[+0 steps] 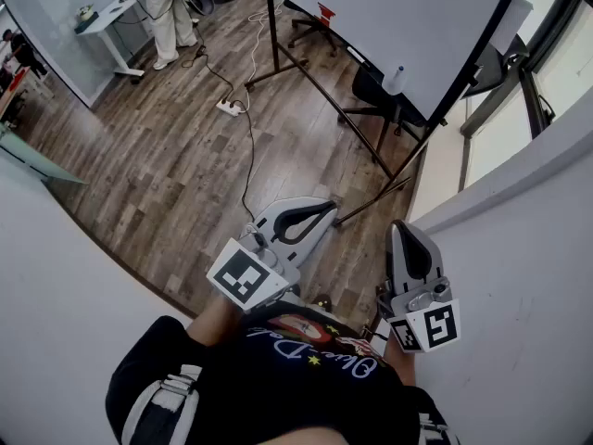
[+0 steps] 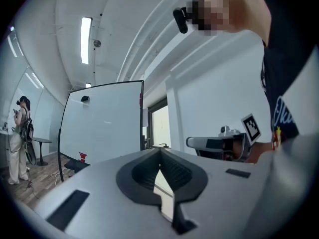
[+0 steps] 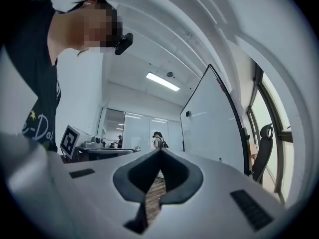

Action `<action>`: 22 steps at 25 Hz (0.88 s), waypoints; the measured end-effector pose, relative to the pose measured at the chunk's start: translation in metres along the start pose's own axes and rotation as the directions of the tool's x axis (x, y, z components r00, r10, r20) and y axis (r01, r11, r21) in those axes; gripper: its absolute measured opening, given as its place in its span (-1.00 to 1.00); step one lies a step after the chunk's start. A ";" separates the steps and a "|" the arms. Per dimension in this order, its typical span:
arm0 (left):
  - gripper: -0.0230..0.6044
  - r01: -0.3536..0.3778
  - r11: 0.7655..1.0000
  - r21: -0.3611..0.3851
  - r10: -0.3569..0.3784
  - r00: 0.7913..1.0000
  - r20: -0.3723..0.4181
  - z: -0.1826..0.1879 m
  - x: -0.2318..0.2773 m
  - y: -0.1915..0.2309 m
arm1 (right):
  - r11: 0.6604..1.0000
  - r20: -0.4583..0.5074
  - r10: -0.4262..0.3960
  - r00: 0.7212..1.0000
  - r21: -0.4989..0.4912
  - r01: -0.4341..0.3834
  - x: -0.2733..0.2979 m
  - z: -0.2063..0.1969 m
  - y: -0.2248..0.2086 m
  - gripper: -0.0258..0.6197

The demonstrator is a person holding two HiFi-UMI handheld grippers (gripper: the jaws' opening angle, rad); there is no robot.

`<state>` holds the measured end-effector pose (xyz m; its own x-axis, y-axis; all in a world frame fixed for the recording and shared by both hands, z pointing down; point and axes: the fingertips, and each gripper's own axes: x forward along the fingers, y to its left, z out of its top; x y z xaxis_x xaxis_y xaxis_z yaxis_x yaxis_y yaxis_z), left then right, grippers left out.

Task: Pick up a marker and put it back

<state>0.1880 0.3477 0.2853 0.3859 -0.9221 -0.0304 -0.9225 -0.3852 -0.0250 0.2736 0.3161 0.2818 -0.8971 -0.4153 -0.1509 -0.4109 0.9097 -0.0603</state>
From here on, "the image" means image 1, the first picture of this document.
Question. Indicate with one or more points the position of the person's left forearm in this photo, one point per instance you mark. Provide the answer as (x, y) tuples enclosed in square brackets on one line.
[(213, 322)]

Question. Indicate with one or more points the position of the person's black shoe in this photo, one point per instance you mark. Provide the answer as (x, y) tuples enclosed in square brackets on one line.
[(324, 301)]

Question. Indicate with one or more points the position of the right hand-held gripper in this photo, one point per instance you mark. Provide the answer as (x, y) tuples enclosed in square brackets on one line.
[(437, 325)]

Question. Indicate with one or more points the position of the blue-capped whiteboard marker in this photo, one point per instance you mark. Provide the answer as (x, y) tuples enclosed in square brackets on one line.
[(400, 69)]

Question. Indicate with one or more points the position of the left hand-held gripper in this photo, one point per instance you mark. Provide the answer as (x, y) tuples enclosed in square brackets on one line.
[(241, 278)]

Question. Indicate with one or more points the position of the white paper sheet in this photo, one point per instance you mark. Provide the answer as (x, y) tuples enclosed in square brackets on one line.
[(509, 21)]

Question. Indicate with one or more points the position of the white desk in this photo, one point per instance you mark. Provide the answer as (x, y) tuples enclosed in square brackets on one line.
[(109, 14)]

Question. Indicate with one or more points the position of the white power strip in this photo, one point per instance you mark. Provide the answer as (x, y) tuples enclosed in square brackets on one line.
[(229, 108)]

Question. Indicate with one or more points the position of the person's black printed t-shirt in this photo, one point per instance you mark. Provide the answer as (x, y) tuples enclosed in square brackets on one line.
[(278, 387)]

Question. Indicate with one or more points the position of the person's right forearm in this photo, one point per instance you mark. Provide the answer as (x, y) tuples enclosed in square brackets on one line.
[(400, 364)]

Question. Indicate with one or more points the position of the black window frame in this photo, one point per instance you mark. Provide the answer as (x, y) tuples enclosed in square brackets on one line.
[(530, 105)]

